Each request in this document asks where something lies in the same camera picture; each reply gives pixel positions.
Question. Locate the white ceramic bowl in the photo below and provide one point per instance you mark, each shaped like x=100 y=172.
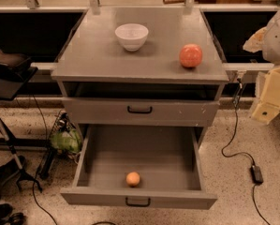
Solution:
x=131 y=36

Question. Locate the black power adapter brick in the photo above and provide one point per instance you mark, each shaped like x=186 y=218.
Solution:
x=256 y=174

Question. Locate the black pouch on stand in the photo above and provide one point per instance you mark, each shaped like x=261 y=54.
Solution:
x=13 y=66

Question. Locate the black tripod stand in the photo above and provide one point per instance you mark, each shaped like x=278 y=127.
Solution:
x=8 y=91

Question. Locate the large red-orange apple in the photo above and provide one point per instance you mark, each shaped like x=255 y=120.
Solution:
x=190 y=56

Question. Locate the grey closed top drawer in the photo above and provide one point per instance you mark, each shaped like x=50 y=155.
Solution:
x=143 y=112

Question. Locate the green wire basket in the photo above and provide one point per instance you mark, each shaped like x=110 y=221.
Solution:
x=64 y=136

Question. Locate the black shoe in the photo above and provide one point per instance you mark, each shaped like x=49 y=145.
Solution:
x=8 y=218

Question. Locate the small orange fruit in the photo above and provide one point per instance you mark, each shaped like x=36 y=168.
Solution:
x=133 y=179

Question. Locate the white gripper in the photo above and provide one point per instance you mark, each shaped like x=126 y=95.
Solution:
x=277 y=41

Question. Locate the grey open middle drawer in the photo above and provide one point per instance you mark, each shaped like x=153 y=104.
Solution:
x=166 y=158

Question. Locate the grey drawer cabinet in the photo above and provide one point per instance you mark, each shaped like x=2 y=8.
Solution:
x=95 y=65

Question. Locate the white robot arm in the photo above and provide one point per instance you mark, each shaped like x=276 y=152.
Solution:
x=267 y=40

